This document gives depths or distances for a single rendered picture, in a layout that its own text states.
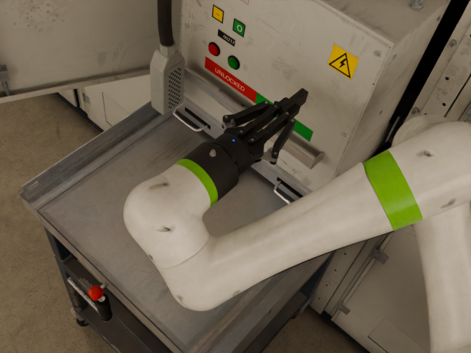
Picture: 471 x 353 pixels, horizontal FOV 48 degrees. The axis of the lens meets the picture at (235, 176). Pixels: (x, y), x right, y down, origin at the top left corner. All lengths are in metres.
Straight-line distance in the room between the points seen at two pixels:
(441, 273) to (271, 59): 0.53
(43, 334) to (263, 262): 1.40
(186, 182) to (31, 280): 1.46
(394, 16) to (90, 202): 0.79
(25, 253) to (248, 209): 1.18
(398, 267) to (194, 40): 0.86
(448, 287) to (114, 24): 1.04
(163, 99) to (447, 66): 0.64
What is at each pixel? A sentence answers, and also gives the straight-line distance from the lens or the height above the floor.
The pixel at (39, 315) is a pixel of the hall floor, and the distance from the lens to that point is 2.13.
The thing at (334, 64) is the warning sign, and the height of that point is 1.29.
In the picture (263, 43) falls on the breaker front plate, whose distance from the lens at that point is 1.12.
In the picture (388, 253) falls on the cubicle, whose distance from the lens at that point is 1.60.
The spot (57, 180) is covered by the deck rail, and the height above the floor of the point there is 0.86.
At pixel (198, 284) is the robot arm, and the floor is 1.19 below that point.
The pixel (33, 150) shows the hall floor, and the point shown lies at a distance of 2.55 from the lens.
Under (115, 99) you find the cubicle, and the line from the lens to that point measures 2.21.
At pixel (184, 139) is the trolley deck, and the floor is 0.85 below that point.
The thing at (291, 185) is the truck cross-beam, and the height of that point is 0.91.
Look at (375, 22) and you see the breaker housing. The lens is 0.97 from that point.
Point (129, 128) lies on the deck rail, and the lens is 1.42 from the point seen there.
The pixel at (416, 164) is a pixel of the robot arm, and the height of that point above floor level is 1.38.
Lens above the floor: 1.94
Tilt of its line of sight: 53 degrees down
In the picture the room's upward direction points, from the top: 10 degrees clockwise
